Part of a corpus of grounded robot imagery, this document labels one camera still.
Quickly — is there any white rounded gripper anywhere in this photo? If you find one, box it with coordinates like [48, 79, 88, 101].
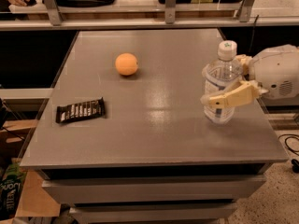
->
[200, 44, 299, 109]

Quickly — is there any clear plastic water bottle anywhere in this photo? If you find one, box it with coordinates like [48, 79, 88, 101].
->
[202, 40, 243, 124]

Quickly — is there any upper grey drawer front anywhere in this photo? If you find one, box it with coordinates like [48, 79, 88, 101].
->
[42, 175, 265, 204]

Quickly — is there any grey drawer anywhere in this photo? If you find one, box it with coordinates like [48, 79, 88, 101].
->
[70, 203, 236, 224]
[42, 175, 265, 204]

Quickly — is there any orange fruit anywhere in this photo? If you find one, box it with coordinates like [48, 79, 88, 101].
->
[115, 53, 138, 76]

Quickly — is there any lower grey drawer front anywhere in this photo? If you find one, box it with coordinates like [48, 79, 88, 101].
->
[70, 203, 236, 224]

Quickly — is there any black snack bar wrapper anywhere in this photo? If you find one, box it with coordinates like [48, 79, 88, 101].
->
[55, 97, 106, 124]

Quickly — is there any black computer mouse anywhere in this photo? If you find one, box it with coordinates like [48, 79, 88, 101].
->
[25, 0, 36, 7]

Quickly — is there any brown cardboard box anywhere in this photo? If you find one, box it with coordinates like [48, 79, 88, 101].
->
[0, 119, 61, 224]

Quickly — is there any green drink carton pack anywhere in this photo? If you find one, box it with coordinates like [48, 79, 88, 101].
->
[0, 162, 26, 220]

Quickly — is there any right metal shelf bracket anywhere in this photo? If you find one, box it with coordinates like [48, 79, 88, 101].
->
[236, 0, 255, 22]

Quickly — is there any metal shelf bracket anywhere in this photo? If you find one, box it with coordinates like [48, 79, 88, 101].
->
[164, 0, 176, 24]
[236, 0, 255, 22]
[43, 0, 62, 26]

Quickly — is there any black cable on floor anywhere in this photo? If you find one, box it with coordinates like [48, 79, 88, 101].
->
[278, 133, 299, 174]

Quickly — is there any middle metal shelf bracket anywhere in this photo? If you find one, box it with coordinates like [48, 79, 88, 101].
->
[164, 0, 176, 24]

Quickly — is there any left metal shelf bracket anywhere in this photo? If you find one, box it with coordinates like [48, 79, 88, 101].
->
[43, 0, 62, 26]

